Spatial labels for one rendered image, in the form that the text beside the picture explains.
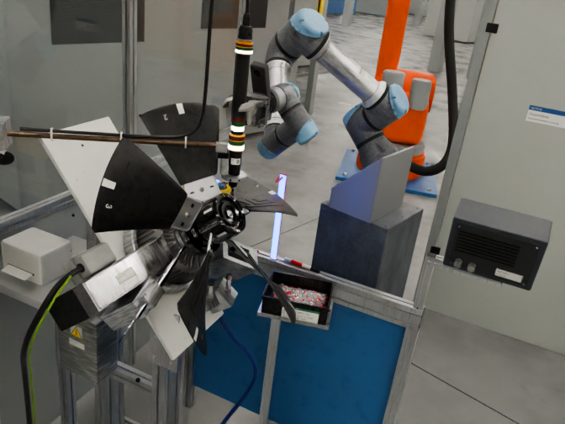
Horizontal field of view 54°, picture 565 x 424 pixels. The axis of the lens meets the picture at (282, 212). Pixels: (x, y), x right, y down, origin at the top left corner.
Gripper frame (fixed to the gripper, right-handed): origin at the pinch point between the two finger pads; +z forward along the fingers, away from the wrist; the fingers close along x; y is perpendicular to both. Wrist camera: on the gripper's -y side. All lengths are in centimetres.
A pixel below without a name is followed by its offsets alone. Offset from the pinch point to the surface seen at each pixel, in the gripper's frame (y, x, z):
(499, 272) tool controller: 40, -74, -35
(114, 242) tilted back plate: 38.9, 21.6, 20.1
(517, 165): 47, -70, -182
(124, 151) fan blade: 8.8, 11.7, 28.2
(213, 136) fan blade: 11.9, 9.0, -6.0
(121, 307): 44, 6, 36
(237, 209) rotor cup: 27.3, -4.9, 2.0
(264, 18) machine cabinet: 18, 201, -411
